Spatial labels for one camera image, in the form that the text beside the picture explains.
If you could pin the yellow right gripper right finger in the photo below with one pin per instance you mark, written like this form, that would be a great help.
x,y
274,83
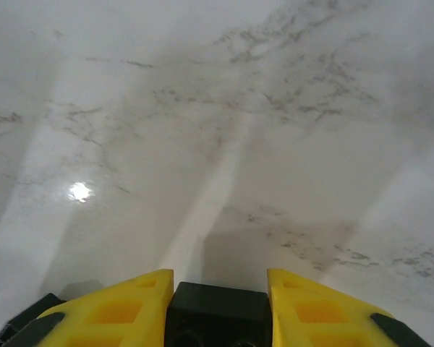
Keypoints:
x,y
311,318

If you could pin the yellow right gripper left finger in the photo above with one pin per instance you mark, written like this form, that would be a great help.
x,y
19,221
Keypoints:
x,y
105,318

